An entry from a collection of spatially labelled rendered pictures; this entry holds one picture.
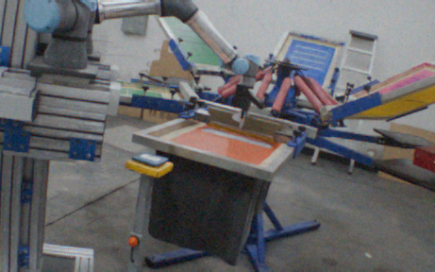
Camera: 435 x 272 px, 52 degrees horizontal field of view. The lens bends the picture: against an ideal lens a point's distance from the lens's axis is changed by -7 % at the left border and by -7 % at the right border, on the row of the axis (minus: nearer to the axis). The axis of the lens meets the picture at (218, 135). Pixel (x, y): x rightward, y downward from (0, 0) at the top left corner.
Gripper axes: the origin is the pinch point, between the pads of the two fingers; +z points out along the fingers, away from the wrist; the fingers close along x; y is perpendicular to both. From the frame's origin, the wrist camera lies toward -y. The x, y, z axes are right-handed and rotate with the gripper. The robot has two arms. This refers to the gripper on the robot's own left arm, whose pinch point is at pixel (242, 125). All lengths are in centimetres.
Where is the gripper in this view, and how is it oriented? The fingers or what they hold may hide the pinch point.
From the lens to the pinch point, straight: 239.2
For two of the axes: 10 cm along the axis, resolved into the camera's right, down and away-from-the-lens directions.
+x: -3.2, 1.6, -9.4
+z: -1.9, 9.6, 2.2
